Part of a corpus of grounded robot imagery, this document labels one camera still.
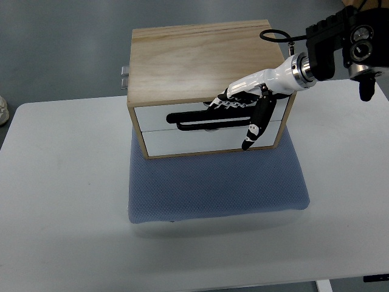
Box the white top drawer black handle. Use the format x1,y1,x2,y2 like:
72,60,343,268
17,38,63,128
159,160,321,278
134,95,292,133

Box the blue perforated mat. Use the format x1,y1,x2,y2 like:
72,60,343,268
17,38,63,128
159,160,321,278
128,132,310,224

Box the black table control panel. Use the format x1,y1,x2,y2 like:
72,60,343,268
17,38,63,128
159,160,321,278
363,274,389,283

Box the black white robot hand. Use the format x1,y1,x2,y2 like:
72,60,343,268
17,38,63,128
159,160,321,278
207,54,305,150

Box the metal table clamp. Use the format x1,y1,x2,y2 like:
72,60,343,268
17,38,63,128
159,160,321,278
121,65,129,89

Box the white shoe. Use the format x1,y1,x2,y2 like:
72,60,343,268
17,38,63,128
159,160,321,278
0,96,10,126

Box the white bottom drawer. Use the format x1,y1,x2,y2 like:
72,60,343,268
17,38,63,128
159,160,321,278
142,120,283,158

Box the white table leg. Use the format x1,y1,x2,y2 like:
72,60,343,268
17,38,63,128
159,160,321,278
315,279,333,292

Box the wooden drawer cabinet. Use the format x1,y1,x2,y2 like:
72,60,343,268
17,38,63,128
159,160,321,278
127,20,284,159

